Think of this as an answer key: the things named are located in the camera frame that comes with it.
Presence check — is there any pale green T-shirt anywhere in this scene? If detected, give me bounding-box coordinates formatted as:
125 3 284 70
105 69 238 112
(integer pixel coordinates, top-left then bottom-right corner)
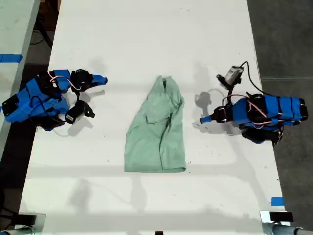
124 75 187 173

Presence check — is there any long blue tape strip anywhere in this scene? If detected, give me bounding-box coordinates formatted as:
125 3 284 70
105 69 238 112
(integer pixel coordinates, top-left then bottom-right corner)
0 54 23 63

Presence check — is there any pale side table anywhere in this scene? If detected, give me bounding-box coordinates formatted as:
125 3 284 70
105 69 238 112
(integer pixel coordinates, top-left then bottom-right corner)
0 0 41 157

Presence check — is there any small black box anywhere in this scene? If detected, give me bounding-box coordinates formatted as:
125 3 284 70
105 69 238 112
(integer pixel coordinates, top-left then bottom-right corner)
17 214 38 225
269 211 294 222

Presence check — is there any red white arm wire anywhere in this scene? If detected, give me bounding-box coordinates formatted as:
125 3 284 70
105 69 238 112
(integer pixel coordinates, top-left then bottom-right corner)
48 70 86 93
246 92 302 128

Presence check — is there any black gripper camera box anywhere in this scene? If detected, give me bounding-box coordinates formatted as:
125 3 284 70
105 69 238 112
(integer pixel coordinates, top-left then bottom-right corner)
64 100 96 126
216 65 245 89

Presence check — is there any black camera cable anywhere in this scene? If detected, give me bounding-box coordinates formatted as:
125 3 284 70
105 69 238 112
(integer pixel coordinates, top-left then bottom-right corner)
240 60 265 95

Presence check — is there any black floor cable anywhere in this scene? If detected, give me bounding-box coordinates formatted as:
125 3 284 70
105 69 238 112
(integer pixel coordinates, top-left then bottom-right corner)
29 28 53 49

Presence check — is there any silver metal bracket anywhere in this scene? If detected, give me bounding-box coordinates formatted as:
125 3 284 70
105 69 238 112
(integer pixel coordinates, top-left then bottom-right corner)
14 213 47 235
259 210 296 235

